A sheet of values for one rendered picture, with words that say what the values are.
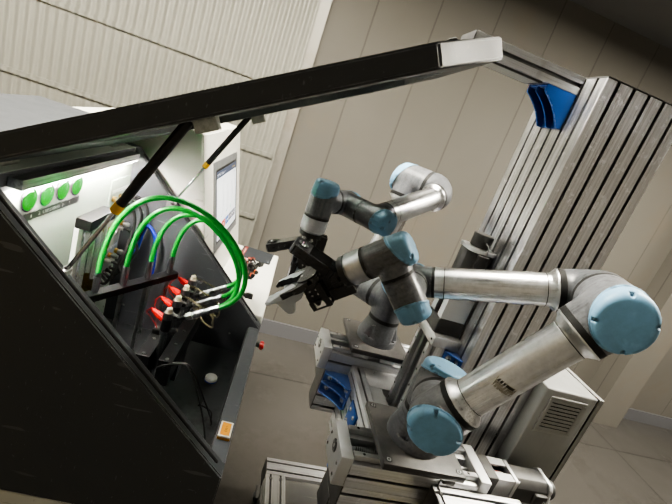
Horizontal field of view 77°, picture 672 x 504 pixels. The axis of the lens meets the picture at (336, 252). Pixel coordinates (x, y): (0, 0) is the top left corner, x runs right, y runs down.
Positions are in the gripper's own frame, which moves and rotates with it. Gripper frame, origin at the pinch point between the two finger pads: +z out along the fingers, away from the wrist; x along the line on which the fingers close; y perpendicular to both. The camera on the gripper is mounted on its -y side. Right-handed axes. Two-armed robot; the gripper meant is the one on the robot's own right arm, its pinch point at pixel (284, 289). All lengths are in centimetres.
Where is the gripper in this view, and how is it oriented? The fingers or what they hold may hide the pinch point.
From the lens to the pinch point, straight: 129.4
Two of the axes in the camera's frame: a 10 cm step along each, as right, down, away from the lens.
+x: -0.5, -3.2, 9.5
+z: -3.3, 9.0, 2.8
